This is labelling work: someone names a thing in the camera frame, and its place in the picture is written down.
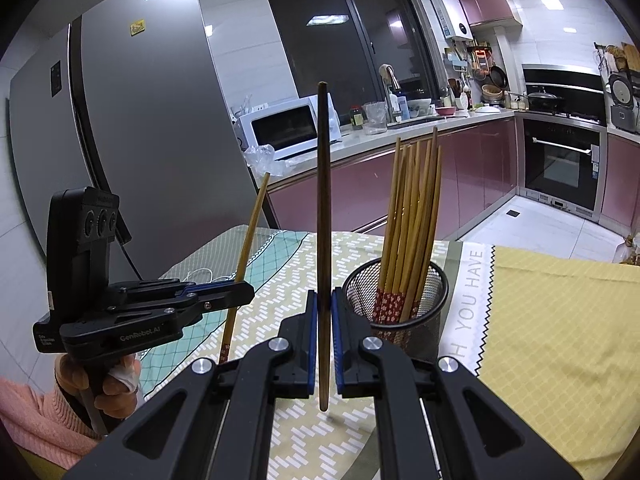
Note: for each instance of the white microwave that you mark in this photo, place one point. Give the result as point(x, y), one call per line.
point(280, 130)

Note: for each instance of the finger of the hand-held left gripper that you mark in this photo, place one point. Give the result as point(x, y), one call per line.
point(225, 296)
point(150, 287)

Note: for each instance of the built-in black oven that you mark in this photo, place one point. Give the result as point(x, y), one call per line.
point(560, 160)

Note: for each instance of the clear plastic bag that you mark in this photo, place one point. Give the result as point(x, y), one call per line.
point(262, 157)

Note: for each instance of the dark kitchen window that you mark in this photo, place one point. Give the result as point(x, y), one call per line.
point(340, 45)

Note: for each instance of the metal kitchen faucet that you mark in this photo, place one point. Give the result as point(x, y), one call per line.
point(389, 77)

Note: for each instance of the black mesh holder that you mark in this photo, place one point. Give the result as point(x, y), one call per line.
point(430, 330)

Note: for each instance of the pink kitchen counter cabinets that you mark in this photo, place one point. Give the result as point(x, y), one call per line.
point(470, 170)

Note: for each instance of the dark wooden chopstick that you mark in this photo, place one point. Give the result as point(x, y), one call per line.
point(324, 185)

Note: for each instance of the black wok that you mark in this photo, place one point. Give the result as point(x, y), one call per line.
point(542, 100)

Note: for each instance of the rice cooker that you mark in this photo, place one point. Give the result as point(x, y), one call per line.
point(625, 102)

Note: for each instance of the clear plastic container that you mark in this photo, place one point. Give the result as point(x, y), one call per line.
point(375, 119)

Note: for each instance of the light wooden chopstick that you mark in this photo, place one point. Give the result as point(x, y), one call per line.
point(250, 240)

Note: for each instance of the white earphones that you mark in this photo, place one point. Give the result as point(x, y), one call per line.
point(200, 274)

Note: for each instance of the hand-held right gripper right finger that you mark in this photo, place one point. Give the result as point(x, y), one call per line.
point(336, 340)

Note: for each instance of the person's left hand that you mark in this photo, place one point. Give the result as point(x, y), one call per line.
point(117, 390)

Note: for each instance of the patterned tablecloth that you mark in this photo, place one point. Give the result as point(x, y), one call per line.
point(550, 335)

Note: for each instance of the hanging frying pan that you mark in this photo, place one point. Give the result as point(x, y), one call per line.
point(497, 77)

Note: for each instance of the dark-lidded jar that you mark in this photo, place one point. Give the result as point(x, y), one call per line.
point(357, 119)

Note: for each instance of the white water heater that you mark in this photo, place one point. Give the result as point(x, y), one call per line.
point(450, 15)

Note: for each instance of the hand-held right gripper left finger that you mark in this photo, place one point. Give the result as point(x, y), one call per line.
point(312, 340)

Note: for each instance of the grey refrigerator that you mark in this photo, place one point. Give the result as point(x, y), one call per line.
point(150, 110)

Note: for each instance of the bundle of wooden chopsticks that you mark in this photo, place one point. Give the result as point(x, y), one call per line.
point(405, 220)

